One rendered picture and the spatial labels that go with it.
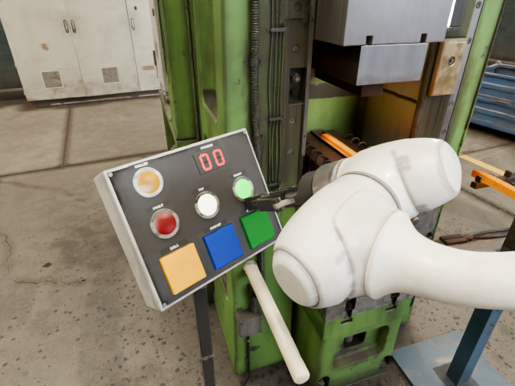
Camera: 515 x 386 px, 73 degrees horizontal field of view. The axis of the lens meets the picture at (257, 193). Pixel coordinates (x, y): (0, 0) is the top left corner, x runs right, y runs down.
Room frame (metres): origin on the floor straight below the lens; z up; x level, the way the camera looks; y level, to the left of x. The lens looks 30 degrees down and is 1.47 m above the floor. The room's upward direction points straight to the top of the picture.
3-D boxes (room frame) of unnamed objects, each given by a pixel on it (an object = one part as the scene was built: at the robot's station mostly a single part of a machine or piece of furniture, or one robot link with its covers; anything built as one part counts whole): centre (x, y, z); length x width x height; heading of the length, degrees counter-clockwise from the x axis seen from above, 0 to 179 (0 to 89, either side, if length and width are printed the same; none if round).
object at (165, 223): (0.56, 0.18, 1.09); 0.05 x 0.03 x 0.04; 108
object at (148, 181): (0.59, 0.21, 1.16); 0.05 x 0.03 x 0.04; 108
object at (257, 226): (0.66, 0.00, 1.01); 0.07 x 0.05 x 0.07; 133
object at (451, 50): (1.16, -0.60, 1.27); 0.09 x 0.02 x 0.17; 108
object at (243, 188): (0.69, 0.03, 1.09); 0.05 x 0.03 x 0.04; 108
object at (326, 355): (1.17, -0.33, 0.23); 0.55 x 0.37 x 0.47; 18
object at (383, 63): (1.14, -0.28, 1.32); 0.42 x 0.20 x 0.10; 18
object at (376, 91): (1.18, -0.29, 1.24); 0.30 x 0.07 x 0.06; 18
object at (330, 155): (1.14, -0.28, 0.96); 0.42 x 0.20 x 0.09; 18
